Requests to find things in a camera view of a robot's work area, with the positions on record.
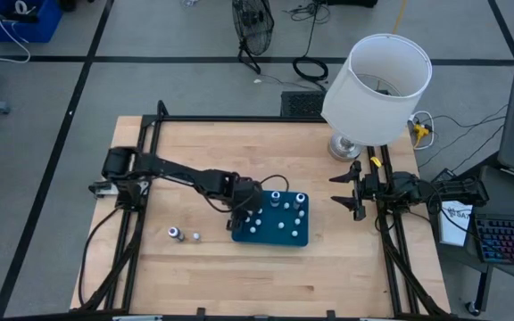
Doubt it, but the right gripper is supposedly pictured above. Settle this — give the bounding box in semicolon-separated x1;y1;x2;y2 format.
328;159;393;222

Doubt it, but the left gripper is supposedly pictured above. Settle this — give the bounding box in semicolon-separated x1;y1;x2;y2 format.
227;177;265;232

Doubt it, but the blue plastic bin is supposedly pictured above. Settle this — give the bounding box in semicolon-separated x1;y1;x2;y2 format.
230;190;311;248

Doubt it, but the table lamp with white shade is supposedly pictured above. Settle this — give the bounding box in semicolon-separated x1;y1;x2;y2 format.
320;33;434;162

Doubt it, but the white printed box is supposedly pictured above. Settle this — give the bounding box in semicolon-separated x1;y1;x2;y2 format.
437;200;475;248

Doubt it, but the black equipment cart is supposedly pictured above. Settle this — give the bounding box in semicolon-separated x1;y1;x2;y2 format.
435;164;514;316

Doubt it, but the backlit computer keyboard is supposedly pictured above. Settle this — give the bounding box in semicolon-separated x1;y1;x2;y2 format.
473;212;514;268

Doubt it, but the black floor fan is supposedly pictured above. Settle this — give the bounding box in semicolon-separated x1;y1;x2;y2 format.
231;0;276;76

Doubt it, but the blue floor crate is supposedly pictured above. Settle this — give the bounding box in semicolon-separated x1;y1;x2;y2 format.
0;0;64;45

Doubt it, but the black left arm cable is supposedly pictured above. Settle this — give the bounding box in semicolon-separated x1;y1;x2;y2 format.
203;173;291;214

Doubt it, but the white power cord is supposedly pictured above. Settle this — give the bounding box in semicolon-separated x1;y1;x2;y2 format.
410;110;437;152

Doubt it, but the black aluminium table frame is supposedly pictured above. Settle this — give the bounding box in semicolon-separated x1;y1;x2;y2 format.
71;100;452;321

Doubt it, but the black coiled floor cable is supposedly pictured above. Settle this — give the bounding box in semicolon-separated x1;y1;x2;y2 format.
291;0;330;83

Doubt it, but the grey metal base bracket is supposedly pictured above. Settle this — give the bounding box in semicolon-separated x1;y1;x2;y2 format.
87;179;120;200

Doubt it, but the black left base cable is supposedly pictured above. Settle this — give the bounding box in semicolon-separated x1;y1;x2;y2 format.
77;204;127;309

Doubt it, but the yellow power cord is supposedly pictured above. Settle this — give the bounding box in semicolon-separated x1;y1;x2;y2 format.
392;0;409;36

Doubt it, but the white floor cable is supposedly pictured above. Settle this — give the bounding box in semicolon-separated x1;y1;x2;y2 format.
0;0;33;64

